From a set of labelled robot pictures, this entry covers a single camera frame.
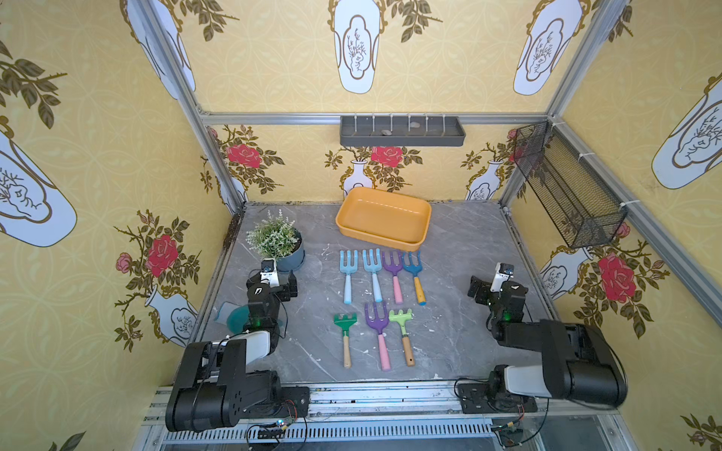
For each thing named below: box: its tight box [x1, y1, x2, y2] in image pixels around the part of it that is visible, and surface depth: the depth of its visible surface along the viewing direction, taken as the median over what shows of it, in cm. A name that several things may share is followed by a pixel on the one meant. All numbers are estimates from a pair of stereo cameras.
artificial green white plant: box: [245, 208, 299, 262], surface depth 90 cm
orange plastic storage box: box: [335, 186, 433, 252], surface depth 120 cm
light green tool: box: [389, 309, 416, 368], surface depth 85 cm
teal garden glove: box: [214, 300, 251, 335], surface depth 90 cm
